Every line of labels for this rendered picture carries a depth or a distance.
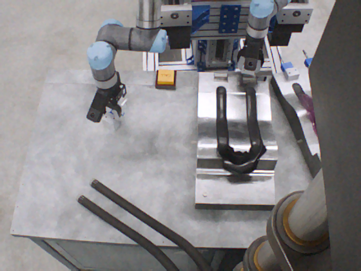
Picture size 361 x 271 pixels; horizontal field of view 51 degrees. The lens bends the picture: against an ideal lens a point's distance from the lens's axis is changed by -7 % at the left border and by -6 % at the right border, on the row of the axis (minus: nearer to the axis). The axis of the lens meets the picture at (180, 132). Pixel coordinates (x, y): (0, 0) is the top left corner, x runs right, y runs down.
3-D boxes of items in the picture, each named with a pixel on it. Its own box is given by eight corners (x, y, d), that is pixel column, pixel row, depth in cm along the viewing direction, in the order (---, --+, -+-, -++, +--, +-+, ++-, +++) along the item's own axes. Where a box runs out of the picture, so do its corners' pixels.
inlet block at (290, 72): (273, 59, 162) (275, 50, 157) (283, 57, 162) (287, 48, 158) (285, 84, 155) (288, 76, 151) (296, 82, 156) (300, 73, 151)
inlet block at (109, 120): (122, 100, 155) (120, 91, 150) (133, 105, 154) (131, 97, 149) (104, 126, 149) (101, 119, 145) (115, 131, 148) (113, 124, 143)
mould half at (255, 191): (198, 86, 158) (199, 64, 147) (263, 88, 158) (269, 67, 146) (195, 209, 134) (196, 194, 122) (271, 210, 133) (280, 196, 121)
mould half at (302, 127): (270, 82, 159) (275, 64, 150) (325, 70, 163) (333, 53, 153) (320, 195, 136) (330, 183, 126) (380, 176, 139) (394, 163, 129)
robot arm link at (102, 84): (107, 85, 123) (86, 75, 125) (109, 93, 127) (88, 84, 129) (120, 68, 126) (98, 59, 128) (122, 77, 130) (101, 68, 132)
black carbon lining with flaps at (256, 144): (214, 88, 149) (216, 73, 141) (257, 90, 149) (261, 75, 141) (214, 176, 132) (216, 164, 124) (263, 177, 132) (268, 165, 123)
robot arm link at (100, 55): (114, 39, 118) (107, 60, 114) (118, 62, 128) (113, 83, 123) (89, 37, 118) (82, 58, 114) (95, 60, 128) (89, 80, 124)
